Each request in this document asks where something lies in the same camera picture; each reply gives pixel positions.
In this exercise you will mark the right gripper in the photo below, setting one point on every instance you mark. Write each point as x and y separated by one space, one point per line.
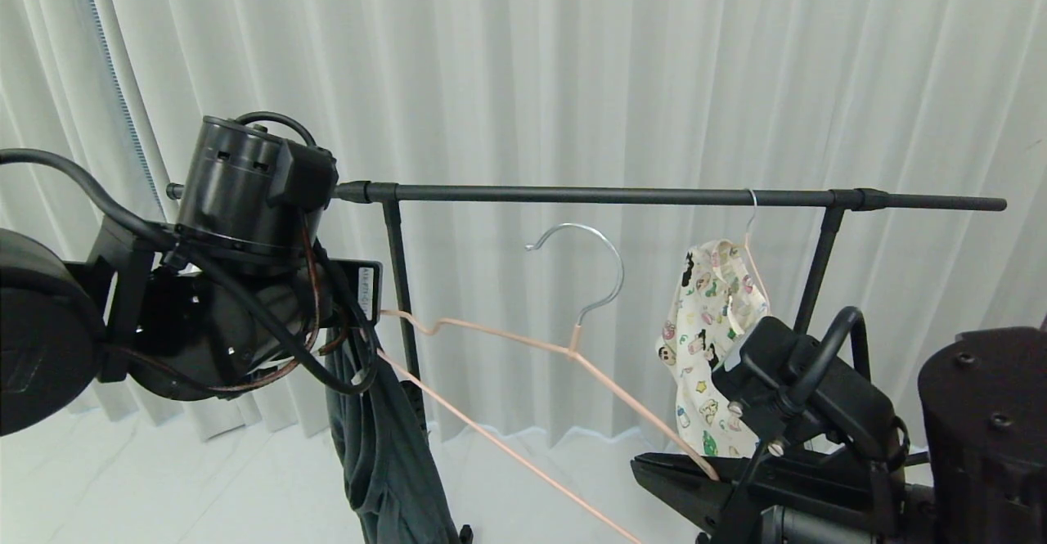
818 528

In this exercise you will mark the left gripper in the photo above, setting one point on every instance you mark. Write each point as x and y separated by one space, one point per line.
180 331

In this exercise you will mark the cream printed garment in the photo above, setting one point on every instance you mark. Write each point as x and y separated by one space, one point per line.
703 307

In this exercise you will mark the pink clothes hanger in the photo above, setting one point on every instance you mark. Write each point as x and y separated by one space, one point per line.
575 339
757 266

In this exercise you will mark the dark grey garment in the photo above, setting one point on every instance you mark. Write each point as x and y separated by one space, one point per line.
393 462

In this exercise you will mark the black clothes rack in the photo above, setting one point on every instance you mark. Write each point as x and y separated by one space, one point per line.
572 195

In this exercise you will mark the white curtain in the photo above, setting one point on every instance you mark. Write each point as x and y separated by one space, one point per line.
572 61

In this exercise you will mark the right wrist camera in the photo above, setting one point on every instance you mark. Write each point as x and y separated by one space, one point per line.
834 397

